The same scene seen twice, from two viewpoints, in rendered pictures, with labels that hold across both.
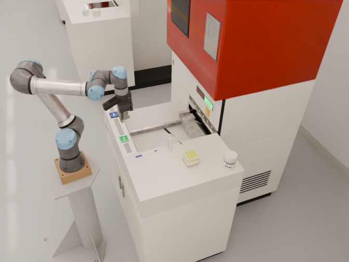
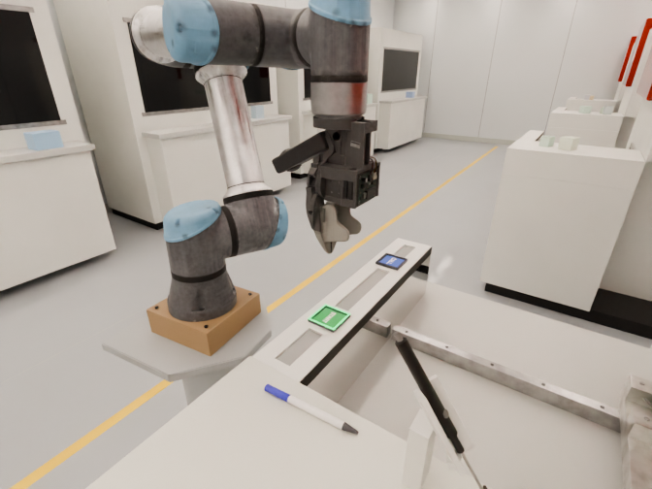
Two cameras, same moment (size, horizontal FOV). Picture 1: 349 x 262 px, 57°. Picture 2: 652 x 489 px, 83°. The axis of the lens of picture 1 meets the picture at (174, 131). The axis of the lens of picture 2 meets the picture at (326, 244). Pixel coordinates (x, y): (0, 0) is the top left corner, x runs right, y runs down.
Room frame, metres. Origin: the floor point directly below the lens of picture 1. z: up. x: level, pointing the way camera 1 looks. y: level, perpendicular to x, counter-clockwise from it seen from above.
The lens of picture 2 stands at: (1.21, -0.13, 1.36)
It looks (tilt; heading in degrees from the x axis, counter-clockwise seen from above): 25 degrees down; 57
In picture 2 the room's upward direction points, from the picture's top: straight up
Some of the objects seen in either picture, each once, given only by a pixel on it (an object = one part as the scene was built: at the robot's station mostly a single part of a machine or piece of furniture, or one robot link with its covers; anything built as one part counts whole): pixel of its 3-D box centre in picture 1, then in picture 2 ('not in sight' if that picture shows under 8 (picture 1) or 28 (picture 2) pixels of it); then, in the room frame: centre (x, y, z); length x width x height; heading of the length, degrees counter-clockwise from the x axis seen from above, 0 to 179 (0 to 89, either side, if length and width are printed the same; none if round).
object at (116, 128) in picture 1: (119, 134); (361, 315); (1.62, 0.36, 0.89); 0.55 x 0.09 x 0.14; 23
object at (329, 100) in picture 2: (121, 89); (340, 100); (1.51, 0.30, 1.33); 0.08 x 0.08 x 0.05
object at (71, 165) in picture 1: (70, 158); (201, 283); (1.36, 0.62, 0.93); 0.15 x 0.15 x 0.10
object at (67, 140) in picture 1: (67, 142); (198, 235); (1.37, 0.62, 1.05); 0.13 x 0.12 x 0.14; 1
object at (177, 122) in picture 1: (159, 126); (515, 379); (1.79, 0.11, 0.84); 0.50 x 0.02 x 0.03; 113
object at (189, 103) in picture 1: (200, 120); not in sight; (1.80, -0.18, 0.89); 0.44 x 0.02 x 0.10; 23
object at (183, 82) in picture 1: (193, 92); not in sight; (1.96, -0.13, 1.02); 0.81 x 0.03 x 0.40; 23
